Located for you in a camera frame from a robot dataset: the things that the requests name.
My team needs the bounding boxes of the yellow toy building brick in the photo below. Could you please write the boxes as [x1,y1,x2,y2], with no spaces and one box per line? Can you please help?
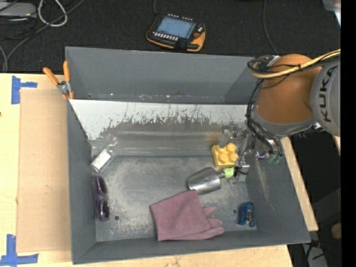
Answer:
[211,142,240,169]

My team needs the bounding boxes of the silver metal cup green knob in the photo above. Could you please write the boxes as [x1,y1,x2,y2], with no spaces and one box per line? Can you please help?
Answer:
[187,166,235,196]

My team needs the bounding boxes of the blue translucent small box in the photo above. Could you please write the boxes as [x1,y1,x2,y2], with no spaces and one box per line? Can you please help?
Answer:
[237,201,256,228]

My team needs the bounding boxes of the grey metal bin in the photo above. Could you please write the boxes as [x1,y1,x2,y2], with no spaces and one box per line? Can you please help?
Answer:
[64,46,312,265]

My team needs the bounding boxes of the pink cloth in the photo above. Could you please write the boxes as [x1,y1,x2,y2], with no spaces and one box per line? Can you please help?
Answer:
[150,189,225,242]

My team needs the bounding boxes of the clear glass bottle white label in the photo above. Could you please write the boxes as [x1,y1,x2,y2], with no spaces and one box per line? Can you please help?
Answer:
[89,141,120,174]

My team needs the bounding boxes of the purple sunglasses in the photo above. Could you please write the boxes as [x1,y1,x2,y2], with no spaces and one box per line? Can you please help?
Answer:
[92,174,111,223]

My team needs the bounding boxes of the brown cardboard board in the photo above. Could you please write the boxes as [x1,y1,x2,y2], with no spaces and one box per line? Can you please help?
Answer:
[16,87,73,253]

